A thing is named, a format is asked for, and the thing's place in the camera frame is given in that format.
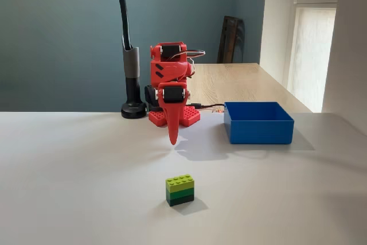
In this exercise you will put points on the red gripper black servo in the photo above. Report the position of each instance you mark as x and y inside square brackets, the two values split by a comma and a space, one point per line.
[172, 94]

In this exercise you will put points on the green lego brick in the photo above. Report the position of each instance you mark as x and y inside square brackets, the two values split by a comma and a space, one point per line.
[180, 189]

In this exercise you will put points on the red robot arm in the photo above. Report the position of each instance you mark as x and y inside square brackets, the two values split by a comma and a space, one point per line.
[169, 70]

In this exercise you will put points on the blue plastic bin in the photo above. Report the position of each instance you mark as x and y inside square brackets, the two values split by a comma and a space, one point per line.
[261, 133]

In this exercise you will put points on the black table clamp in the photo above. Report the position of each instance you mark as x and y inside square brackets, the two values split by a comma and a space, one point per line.
[149, 95]

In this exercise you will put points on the black gooseneck stand grey sleeve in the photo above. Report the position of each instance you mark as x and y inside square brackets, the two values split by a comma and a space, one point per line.
[131, 84]

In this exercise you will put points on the light wooden table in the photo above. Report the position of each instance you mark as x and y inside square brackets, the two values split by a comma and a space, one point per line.
[243, 84]

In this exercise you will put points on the white window roller blind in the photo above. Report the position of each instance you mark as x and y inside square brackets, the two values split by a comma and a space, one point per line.
[312, 55]

